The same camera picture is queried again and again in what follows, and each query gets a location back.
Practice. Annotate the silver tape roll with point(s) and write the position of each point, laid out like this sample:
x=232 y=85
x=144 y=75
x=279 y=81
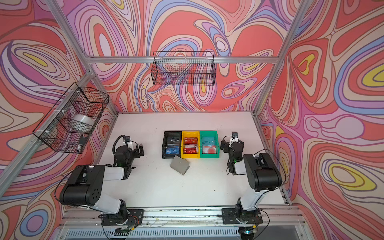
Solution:
x=82 y=123

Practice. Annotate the black wire basket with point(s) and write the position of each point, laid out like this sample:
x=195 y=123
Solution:
x=55 y=130
x=184 y=68

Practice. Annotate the back black wire basket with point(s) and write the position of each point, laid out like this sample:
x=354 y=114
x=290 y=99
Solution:
x=184 y=68

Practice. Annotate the black plastic bin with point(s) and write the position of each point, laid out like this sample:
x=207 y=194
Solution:
x=171 y=145

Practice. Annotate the aluminium front rail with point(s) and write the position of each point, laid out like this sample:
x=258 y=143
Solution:
x=212 y=216

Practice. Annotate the yellow plastic bin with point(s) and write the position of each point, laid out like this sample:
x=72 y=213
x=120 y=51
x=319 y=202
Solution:
x=191 y=145

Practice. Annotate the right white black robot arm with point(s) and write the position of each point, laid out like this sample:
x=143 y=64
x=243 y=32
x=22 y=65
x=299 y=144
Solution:
x=263 y=177

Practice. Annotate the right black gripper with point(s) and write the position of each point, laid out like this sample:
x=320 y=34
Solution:
x=225 y=145

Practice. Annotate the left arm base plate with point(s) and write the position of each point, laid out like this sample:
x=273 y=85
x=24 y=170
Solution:
x=130 y=218

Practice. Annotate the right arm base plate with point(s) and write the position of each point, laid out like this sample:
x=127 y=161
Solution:
x=231 y=216

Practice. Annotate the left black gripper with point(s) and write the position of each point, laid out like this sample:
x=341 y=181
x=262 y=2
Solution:
x=136 y=153

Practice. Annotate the left black wire basket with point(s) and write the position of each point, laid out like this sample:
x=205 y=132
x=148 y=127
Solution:
x=55 y=130

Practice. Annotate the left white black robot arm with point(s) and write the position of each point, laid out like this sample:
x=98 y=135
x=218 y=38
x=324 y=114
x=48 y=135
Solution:
x=84 y=188

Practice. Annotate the green plastic bin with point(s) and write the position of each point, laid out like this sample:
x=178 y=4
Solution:
x=210 y=145

